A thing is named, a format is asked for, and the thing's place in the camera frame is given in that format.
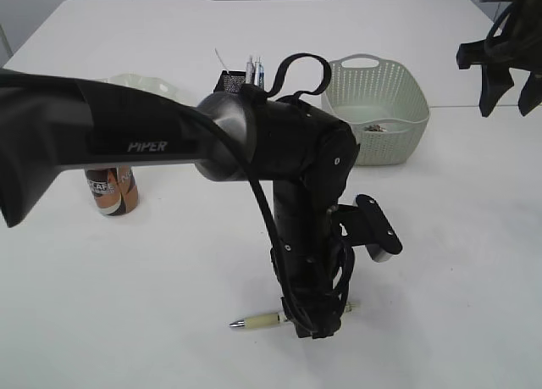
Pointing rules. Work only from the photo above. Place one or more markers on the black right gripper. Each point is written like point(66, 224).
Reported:
point(513, 41)

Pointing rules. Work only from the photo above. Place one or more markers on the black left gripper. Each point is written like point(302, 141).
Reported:
point(308, 155)

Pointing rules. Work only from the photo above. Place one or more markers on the paper piece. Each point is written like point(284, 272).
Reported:
point(380, 128)

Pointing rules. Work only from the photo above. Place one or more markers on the blue grey ballpoint pen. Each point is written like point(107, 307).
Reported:
point(259, 77)

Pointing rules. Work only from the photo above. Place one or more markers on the clear plastic ruler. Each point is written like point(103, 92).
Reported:
point(220, 59)

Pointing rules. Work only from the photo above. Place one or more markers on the beige ballpoint pen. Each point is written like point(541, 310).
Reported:
point(261, 321)

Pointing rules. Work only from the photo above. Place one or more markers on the brown coffee bottle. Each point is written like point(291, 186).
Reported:
point(114, 190)

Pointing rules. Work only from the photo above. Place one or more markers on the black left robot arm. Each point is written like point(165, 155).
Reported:
point(53, 124)

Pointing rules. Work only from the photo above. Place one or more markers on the pale green woven basket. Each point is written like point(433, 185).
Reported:
point(367, 90)

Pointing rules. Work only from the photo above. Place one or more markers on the black mesh pen holder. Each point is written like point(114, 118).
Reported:
point(230, 81)

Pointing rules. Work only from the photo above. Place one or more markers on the pale green wavy plate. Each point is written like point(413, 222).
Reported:
point(153, 85)

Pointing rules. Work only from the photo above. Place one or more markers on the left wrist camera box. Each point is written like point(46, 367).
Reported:
point(364, 224)

